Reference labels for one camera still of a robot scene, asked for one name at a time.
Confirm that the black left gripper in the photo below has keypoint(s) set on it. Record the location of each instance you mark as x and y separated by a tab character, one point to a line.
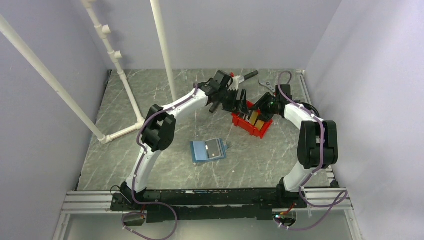
234	106

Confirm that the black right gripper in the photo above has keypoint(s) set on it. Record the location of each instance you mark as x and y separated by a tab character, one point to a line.
264	116

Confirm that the red plastic bin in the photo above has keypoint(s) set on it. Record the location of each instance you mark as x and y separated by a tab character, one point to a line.
246	125

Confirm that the blue card holder wallet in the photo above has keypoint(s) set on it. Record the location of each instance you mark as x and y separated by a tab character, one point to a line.
199	152

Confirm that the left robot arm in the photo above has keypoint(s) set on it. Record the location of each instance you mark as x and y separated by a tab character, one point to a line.
158	131

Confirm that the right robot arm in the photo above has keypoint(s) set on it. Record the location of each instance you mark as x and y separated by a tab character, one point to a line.
291	181

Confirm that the black base bar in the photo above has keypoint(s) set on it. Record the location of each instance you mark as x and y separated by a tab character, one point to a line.
169	213

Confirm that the red-handled adjustable wrench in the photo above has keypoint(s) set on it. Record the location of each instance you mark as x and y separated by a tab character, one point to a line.
267	85

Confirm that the aluminium rail at right edge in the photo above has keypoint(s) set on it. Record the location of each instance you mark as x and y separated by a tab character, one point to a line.
318	143

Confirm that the aluminium rail at front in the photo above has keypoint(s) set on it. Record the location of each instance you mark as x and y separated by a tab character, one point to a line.
107	202

